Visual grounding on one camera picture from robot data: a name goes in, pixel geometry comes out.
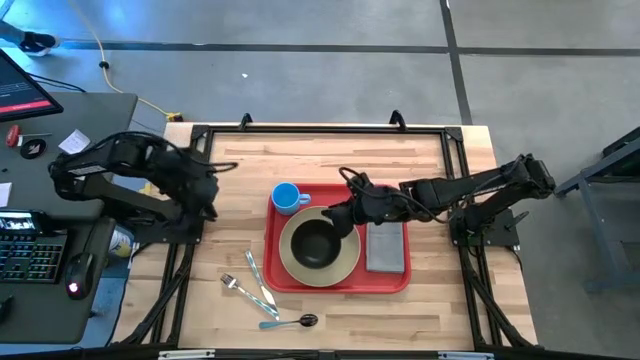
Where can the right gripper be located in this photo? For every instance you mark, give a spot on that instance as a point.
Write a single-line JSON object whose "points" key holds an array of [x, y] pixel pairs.
{"points": [[375, 205]]}

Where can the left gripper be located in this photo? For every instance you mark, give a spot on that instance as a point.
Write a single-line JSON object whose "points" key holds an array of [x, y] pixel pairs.
{"points": [[192, 185]]}

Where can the black bowl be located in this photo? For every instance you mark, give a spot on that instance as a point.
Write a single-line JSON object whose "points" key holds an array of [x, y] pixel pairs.
{"points": [[315, 245]]}

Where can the grey napkin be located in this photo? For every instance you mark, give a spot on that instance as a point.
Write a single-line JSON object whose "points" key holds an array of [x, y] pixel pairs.
{"points": [[385, 250]]}

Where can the tan round plate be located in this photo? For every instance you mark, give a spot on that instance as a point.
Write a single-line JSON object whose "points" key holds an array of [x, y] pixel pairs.
{"points": [[320, 277]]}

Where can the blue mug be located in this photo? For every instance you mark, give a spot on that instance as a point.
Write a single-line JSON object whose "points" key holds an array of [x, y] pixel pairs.
{"points": [[285, 197]]}

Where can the red plastic tray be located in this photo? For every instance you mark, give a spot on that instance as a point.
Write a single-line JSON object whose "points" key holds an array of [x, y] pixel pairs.
{"points": [[357, 282]]}

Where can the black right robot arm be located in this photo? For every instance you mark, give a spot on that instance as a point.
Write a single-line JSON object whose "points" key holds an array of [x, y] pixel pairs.
{"points": [[450, 192]]}

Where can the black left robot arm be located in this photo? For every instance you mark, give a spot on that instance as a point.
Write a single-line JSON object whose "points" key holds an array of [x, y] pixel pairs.
{"points": [[100, 160]]}

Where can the white yellow container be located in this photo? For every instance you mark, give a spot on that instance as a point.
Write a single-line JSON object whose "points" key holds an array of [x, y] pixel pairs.
{"points": [[120, 243]]}

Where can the grey desk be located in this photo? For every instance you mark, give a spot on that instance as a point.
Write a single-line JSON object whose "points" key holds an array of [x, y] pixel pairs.
{"points": [[95, 115]]}

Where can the white paper note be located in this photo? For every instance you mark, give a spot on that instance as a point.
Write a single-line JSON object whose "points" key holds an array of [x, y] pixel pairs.
{"points": [[72, 141]]}

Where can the black computer mouse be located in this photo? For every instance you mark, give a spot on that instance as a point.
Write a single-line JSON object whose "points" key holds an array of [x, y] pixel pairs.
{"points": [[79, 272]]}

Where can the black round disc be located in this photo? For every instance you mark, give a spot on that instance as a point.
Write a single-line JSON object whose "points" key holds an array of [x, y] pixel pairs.
{"points": [[33, 148]]}

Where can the small lit display device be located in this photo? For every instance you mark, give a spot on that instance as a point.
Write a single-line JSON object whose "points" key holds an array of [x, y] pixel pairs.
{"points": [[20, 222]]}

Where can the backlit keyboard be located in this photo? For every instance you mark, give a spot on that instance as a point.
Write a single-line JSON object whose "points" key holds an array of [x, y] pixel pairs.
{"points": [[30, 257]]}

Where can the white paper sheet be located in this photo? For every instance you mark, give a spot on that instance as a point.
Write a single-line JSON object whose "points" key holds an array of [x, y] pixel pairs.
{"points": [[4, 195]]}

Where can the monitor with red bar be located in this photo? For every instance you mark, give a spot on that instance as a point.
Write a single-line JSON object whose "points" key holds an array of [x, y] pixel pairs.
{"points": [[15, 95]]}

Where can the dark lower desk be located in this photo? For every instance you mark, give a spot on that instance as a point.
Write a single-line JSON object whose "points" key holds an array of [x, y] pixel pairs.
{"points": [[45, 320]]}

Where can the person's foot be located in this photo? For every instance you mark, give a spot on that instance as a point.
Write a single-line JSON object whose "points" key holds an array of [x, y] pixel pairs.
{"points": [[37, 42]]}

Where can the person's leg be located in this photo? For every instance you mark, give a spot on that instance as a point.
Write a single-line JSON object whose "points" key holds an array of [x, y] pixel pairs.
{"points": [[10, 32]]}

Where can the grey metal stand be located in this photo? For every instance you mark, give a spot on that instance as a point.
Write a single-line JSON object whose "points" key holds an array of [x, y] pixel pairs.
{"points": [[615, 284]]}

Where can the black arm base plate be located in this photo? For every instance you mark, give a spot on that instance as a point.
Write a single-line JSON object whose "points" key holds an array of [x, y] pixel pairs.
{"points": [[150, 235], [500, 237]]}

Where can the black metal table frame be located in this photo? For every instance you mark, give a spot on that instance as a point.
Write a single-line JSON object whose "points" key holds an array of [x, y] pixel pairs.
{"points": [[425, 131]]}

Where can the silver bracket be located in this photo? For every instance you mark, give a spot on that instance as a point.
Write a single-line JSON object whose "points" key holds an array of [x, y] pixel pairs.
{"points": [[465, 355], [185, 354]]}

